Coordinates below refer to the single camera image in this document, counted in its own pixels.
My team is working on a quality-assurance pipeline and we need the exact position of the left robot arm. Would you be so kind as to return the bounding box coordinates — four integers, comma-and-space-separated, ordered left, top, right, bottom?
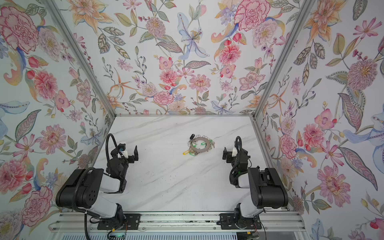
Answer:
56, 144, 139, 230

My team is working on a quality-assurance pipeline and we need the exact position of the round metal key organizer disc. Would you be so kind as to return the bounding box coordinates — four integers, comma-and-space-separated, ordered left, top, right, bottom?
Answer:
188, 135, 215, 156

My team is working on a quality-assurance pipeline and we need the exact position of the aluminium mounting rail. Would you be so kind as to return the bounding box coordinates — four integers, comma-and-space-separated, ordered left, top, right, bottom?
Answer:
47, 211, 307, 233

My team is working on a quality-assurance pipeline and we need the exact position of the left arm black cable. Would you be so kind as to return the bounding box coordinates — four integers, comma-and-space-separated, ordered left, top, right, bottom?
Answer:
104, 133, 121, 163

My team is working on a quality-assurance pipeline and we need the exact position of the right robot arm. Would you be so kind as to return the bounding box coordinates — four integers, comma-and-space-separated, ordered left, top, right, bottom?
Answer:
220, 148, 289, 230

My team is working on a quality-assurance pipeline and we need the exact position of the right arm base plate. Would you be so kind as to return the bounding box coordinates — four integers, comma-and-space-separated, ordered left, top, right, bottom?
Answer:
217, 213, 263, 230

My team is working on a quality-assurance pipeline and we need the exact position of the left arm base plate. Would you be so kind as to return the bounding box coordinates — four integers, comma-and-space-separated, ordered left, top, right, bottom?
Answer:
97, 214, 141, 231

